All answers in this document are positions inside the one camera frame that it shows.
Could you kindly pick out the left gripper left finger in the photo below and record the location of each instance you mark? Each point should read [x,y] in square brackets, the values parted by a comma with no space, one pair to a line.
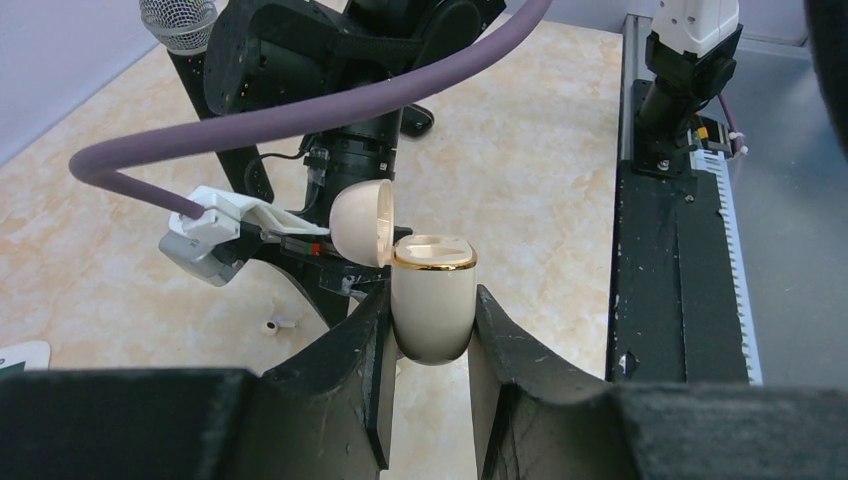
[314,416]

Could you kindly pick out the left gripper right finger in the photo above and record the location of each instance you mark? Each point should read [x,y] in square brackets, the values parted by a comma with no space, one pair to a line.
[537,416]

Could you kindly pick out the white earbud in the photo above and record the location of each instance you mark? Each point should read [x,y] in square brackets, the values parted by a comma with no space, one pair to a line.
[276,324]

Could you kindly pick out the white earbud case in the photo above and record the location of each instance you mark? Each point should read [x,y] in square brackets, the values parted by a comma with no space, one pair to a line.
[432,276]

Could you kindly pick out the black earbud case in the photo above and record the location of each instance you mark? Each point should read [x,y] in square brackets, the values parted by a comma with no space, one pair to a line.
[416,121]

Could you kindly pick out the black microphone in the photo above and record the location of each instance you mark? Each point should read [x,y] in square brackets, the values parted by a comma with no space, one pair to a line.
[184,28]

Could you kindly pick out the green white chessboard mat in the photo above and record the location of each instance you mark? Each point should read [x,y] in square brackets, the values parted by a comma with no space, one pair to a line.
[30,355]

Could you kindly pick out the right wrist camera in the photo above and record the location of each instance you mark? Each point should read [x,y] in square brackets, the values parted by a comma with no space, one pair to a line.
[231,229]

